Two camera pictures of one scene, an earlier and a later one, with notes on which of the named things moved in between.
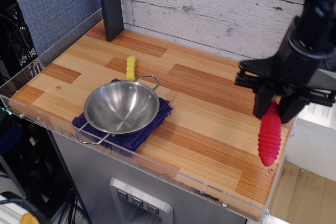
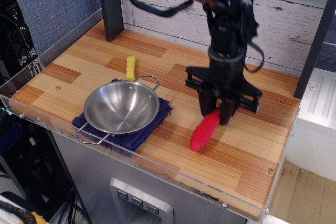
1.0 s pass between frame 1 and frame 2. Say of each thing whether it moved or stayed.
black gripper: moved
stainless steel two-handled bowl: stayed
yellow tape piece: moved
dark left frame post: stayed
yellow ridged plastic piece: stayed
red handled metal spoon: moved
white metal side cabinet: stayed
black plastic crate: stayed
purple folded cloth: stayed
